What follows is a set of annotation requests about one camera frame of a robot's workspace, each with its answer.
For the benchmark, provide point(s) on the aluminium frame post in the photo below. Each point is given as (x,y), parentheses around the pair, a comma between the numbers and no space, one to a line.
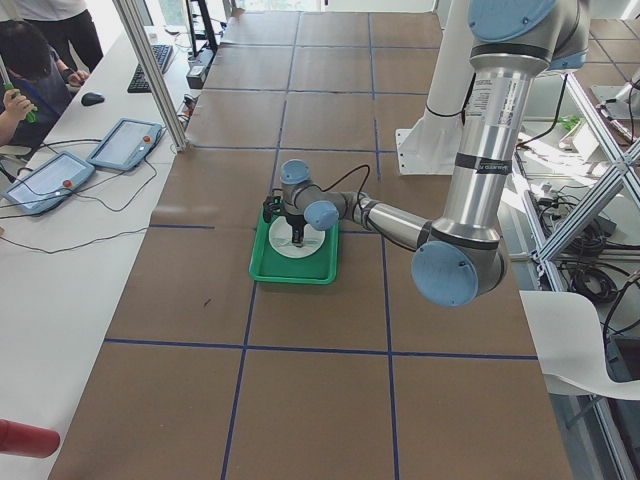
(134,28)

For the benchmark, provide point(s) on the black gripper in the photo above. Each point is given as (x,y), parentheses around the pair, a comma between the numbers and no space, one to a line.
(295,221)

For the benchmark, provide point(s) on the white round plate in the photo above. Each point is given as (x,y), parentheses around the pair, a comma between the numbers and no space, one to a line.
(280,237)

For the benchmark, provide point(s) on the black computer mouse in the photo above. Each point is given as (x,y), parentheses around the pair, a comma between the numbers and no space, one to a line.
(92,98)

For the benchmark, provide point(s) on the brown paper table cover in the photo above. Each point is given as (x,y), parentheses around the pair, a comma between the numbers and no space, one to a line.
(206,374)

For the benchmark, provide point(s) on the standing person black trousers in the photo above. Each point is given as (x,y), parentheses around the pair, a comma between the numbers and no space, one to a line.
(65,24)

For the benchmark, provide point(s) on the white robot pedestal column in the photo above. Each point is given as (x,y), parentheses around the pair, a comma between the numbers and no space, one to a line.
(431,145)

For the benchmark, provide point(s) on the red cylinder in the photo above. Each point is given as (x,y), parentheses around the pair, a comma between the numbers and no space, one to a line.
(26,440)

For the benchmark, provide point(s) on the green plastic tray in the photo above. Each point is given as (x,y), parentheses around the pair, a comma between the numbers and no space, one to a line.
(266,265)

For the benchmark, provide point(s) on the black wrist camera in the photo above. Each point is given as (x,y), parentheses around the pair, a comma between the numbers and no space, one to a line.
(272,208)

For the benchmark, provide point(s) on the far blue teach pendant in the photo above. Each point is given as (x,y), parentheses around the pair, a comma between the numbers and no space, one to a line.
(126,145)

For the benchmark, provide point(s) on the blue teach pendant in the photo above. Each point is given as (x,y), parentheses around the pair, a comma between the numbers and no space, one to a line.
(47,186)
(126,145)

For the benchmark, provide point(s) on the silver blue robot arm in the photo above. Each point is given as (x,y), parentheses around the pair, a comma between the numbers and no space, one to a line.
(457,256)

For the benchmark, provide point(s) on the seated person dark hair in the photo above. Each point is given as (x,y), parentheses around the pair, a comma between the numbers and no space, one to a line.
(41,85)

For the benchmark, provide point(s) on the pale green plastic fork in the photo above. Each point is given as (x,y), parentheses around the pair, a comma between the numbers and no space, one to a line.
(309,244)

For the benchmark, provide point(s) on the near blue teach pendant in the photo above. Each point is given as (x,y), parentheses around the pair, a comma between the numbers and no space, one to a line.
(47,186)

